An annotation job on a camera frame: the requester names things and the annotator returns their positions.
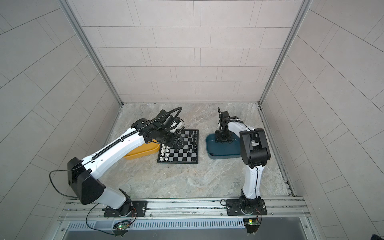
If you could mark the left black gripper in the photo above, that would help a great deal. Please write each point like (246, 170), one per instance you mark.
(173, 144)

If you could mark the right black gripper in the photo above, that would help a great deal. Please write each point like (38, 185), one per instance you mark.
(217, 137)

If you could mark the black white chessboard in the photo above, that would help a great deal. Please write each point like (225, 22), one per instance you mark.
(188, 154)

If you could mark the teal plastic bin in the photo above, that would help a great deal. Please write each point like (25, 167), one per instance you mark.
(225, 150)

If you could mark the yellow plastic tray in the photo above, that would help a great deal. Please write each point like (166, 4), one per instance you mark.
(143, 150)

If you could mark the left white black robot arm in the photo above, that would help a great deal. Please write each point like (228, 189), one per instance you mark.
(84, 175)

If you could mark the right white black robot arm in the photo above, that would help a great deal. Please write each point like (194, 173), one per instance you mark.
(255, 153)

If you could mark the right circuit board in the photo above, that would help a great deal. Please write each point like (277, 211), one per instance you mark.
(252, 225)

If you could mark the left green circuit board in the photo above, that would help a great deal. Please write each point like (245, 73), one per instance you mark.
(122, 226)

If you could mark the ventilation grille strip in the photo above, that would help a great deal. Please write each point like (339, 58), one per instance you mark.
(162, 224)

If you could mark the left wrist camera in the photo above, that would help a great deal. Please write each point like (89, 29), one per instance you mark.
(175, 124)

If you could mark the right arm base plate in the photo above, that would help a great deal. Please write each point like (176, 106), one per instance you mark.
(234, 207)

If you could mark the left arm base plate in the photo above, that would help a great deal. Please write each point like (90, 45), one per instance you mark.
(135, 208)

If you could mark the aluminium mounting rail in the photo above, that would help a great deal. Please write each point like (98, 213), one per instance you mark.
(194, 208)

